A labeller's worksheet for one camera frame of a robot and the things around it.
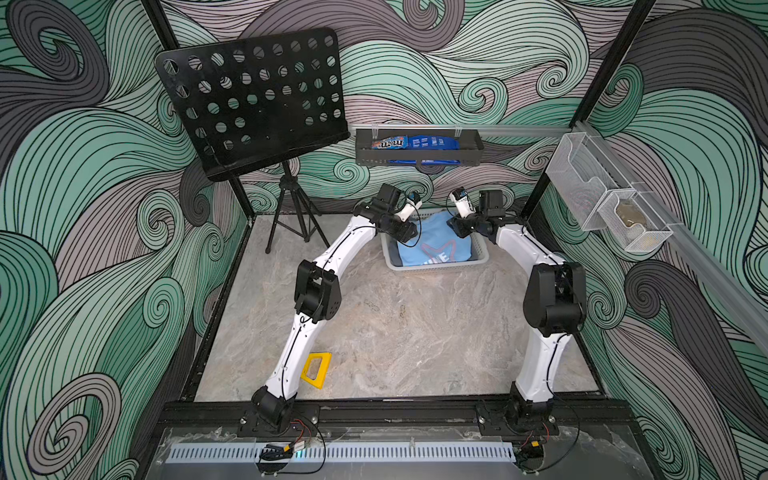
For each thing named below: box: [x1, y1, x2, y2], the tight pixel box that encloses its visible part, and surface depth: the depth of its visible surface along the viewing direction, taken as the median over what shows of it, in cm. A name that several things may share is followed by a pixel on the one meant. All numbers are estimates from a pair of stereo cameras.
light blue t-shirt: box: [397, 211, 472, 266], surface depth 100 cm
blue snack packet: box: [408, 135, 460, 150], surface depth 94 cm
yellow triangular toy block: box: [300, 352, 332, 390], surface depth 83 cm
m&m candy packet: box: [371, 135, 409, 150], surface depth 94 cm
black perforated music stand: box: [154, 27, 350, 182], surface depth 68 cm
